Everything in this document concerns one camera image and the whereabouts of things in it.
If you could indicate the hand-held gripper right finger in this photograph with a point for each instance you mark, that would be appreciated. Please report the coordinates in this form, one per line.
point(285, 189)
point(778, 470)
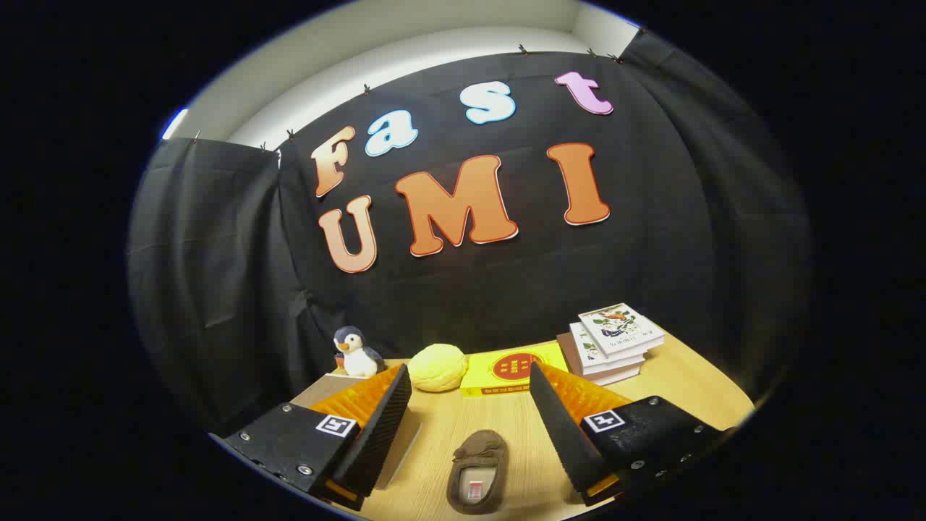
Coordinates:
point(568, 434)

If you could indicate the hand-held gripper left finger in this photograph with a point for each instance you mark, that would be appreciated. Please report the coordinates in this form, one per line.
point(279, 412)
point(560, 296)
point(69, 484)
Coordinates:
point(380, 434)

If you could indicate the beige fabric storage box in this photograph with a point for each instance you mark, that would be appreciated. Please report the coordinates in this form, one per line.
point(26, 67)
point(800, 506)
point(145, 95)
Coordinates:
point(401, 449)

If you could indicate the brown fuzzy shoe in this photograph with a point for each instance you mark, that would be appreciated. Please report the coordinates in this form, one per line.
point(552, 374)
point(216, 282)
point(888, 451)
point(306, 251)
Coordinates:
point(477, 449)

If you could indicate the penguin plush toy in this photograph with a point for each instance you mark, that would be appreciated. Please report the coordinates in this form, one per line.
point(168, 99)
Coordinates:
point(356, 358)

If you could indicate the yellow round plush bun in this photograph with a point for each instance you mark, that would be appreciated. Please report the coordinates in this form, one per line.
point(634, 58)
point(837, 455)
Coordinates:
point(438, 367)

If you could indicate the white book with leaf print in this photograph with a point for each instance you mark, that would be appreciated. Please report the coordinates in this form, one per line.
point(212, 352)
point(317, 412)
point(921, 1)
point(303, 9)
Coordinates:
point(582, 346)

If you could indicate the yellow book with red circle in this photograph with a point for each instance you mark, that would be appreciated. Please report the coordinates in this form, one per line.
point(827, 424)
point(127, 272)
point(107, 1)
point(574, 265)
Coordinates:
point(481, 380)

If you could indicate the white illustrated book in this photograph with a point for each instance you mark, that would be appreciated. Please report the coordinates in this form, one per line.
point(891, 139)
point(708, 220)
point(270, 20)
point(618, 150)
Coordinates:
point(618, 329)

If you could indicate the black backdrop cloth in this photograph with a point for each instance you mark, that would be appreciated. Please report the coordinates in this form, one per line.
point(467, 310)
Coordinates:
point(506, 289)

